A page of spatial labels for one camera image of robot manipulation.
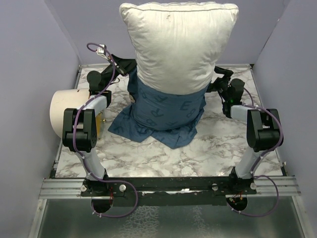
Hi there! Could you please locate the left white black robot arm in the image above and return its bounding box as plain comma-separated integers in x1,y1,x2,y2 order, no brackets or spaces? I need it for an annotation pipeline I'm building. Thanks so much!
62,55,137,196

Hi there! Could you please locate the cream cylinder with orange lid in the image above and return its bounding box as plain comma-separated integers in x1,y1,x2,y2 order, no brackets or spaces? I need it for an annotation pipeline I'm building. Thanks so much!
49,88,91,134

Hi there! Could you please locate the aluminium frame rail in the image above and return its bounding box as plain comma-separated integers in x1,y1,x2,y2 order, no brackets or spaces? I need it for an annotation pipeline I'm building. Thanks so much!
39,177,90,200

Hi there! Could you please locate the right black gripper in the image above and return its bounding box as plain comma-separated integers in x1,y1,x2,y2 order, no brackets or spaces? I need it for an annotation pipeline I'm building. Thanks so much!
199,64,233,102

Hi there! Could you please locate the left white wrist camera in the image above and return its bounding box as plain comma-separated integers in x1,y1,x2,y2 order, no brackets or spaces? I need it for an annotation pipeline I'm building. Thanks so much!
96,44,109,60

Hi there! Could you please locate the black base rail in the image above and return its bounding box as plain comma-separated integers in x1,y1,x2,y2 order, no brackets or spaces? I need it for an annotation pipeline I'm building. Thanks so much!
80,174,256,207

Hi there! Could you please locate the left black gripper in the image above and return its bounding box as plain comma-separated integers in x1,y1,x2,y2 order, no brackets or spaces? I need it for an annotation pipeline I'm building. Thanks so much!
102,54,140,89

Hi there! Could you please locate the blue lettered pillowcase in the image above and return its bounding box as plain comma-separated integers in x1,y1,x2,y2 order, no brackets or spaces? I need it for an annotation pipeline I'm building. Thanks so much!
108,69,206,149

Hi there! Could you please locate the white pillow with red logo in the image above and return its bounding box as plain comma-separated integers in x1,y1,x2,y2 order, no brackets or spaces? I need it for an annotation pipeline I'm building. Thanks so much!
119,2,239,95

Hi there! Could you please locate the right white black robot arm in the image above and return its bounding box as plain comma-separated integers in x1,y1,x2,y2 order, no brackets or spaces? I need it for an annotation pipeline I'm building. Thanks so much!
207,66,284,194

